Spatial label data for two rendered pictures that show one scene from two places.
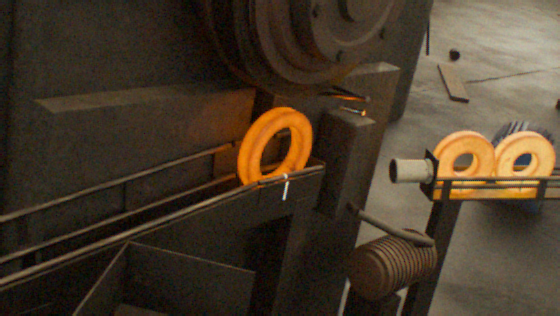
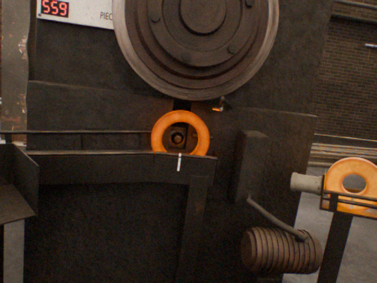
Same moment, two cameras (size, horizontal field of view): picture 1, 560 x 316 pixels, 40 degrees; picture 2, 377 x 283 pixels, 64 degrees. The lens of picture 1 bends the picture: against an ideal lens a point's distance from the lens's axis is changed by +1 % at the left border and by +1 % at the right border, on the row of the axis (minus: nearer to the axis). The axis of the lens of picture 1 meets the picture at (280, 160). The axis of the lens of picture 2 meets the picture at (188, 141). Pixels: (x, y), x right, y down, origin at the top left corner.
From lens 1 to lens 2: 107 cm
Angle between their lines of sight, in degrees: 42
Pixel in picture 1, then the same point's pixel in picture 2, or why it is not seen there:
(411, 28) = not seen: outside the picture
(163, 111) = (100, 97)
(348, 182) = (244, 177)
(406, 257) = (282, 245)
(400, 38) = not seen: outside the picture
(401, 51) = not seen: outside the picture
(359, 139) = (250, 145)
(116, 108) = (67, 87)
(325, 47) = (169, 47)
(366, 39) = (214, 50)
